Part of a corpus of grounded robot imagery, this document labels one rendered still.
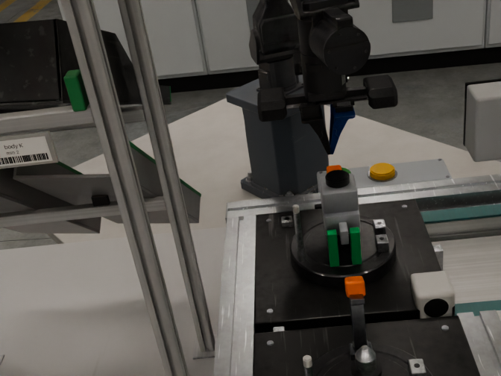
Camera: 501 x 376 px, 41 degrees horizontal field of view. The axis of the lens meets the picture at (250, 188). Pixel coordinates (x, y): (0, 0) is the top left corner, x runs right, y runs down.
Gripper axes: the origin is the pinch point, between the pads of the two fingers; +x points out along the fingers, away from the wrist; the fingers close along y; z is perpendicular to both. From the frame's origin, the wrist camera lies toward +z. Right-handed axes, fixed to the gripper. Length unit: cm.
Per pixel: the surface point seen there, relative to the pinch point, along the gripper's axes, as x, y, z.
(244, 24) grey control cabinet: 71, 28, 288
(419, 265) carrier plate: 12.5, -9.4, -16.0
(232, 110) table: 24, 20, 64
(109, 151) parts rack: -17.7, 20.4, -34.0
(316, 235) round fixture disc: 10.5, 3.2, -9.9
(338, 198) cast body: 1.8, 0.1, -14.8
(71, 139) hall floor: 110, 130, 244
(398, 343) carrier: 12.5, -4.4, -29.4
